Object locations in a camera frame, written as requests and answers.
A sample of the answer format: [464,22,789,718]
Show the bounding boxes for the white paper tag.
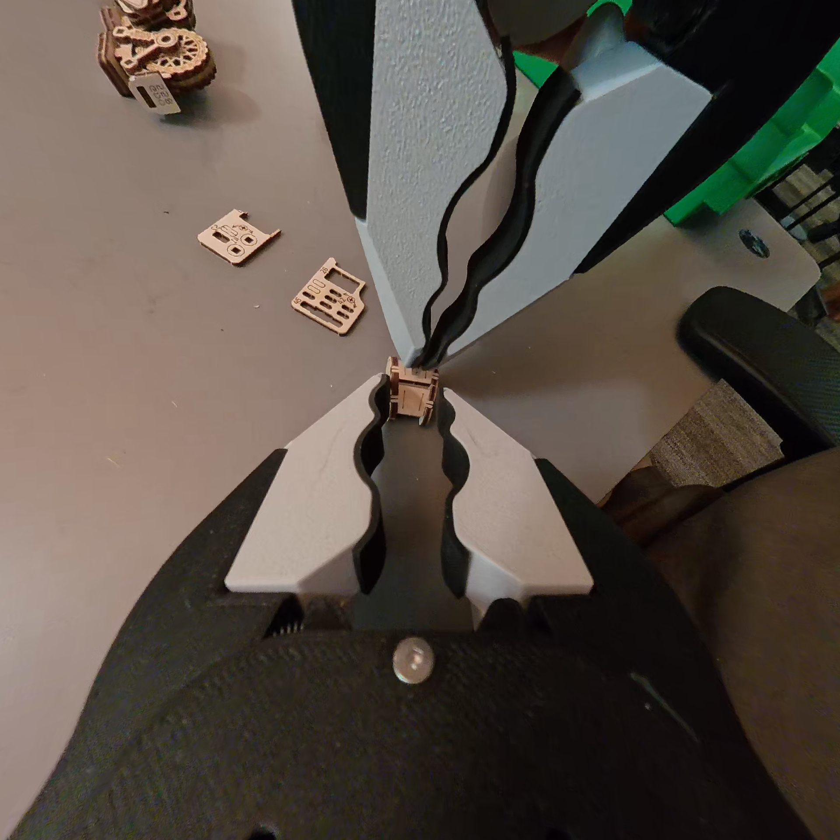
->
[129,74,182,118]

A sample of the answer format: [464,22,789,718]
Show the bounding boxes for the large wooden gear model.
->
[98,0,217,99]

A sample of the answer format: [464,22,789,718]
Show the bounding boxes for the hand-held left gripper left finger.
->
[225,373,389,598]

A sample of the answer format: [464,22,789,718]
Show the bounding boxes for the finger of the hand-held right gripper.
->
[419,13,714,370]
[356,0,519,367]

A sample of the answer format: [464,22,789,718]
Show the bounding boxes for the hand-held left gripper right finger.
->
[435,387,595,626]

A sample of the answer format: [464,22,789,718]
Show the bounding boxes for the wooden puzzle sheet slotted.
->
[291,258,367,336]

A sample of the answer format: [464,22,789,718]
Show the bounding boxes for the small wooden puzzle block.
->
[386,356,441,426]

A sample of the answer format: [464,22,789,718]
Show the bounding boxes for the brown hoodie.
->
[604,446,840,840]

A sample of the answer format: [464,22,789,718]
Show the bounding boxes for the wooden puzzle sheet square holes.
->
[197,209,282,267]

